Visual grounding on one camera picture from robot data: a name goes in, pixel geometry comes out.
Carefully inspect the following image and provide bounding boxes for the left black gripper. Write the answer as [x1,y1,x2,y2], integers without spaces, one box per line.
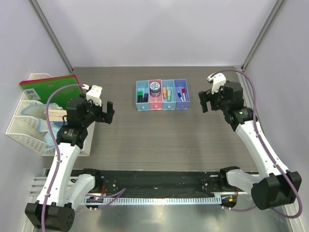
[80,93,114,127]

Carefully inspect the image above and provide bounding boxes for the purple plastic bin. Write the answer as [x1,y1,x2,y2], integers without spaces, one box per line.
[174,79,190,110]

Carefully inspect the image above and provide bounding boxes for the red white marker pen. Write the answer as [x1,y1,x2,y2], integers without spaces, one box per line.
[182,88,186,101]

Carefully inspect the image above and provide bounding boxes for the light green correction tape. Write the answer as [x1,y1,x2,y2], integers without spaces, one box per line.
[167,89,172,102]

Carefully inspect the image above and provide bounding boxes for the blue plastic bin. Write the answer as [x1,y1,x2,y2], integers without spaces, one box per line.
[162,79,176,110]

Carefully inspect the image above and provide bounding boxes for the green black highlighter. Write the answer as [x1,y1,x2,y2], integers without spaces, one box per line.
[137,90,143,103]

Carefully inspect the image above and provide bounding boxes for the orange small stationery item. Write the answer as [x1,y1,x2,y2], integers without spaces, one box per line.
[162,87,167,99]

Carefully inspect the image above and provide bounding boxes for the light blue end bin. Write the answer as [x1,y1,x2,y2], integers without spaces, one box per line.
[136,80,150,111]

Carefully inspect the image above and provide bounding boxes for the purple black highlighter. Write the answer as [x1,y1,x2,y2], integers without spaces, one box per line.
[143,93,149,102]

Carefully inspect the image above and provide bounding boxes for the pink plastic bin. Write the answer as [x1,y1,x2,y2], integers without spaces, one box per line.
[149,79,163,110]

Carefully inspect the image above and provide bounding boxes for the blue slime jar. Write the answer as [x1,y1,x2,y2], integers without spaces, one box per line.
[149,81,161,98]

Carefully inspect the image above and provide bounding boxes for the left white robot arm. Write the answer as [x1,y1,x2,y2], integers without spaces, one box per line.
[25,97,115,232]

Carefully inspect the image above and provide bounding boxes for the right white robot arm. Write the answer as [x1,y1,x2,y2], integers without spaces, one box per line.
[198,82,302,210]

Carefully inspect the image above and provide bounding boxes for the wooden blocks stack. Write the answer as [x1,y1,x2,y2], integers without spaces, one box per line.
[48,109,67,122]

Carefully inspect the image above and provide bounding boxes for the blue face masks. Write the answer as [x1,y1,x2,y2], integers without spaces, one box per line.
[20,101,63,152]

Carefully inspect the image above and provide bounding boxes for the green folder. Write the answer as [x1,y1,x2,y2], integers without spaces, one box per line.
[19,75,82,109]

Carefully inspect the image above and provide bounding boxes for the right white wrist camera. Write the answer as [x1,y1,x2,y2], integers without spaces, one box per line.
[207,73,226,94]

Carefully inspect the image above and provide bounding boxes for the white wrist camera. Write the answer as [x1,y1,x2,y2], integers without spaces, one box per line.
[207,73,226,94]
[82,84,103,106]

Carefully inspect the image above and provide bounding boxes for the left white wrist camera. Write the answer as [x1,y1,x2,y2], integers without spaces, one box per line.
[82,84,103,106]

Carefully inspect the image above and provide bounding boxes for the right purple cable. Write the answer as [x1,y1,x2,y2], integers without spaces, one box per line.
[209,69,304,219]

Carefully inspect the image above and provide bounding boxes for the purple cable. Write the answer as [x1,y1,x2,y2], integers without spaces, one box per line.
[209,69,304,219]
[41,84,126,232]

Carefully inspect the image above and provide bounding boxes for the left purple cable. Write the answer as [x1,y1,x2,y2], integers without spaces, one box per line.
[41,84,126,232]

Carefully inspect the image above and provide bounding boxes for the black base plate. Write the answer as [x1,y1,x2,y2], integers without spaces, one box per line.
[90,170,237,199]

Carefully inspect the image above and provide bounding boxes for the white slotted cable duct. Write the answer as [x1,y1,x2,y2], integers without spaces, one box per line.
[84,195,222,206]

